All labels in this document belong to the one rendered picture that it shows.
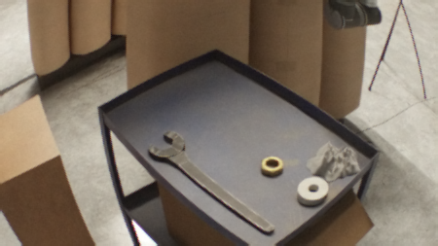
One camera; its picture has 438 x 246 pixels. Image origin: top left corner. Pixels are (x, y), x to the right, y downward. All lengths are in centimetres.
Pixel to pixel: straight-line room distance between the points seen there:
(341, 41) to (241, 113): 106
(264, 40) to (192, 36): 39
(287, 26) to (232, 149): 81
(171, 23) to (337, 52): 96
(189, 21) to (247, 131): 49
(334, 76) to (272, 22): 59
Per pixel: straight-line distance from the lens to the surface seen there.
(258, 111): 118
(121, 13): 323
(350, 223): 104
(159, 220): 139
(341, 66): 220
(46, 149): 108
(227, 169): 102
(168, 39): 149
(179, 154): 104
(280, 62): 184
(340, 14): 146
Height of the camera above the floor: 156
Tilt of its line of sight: 37 degrees down
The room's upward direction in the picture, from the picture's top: 2 degrees clockwise
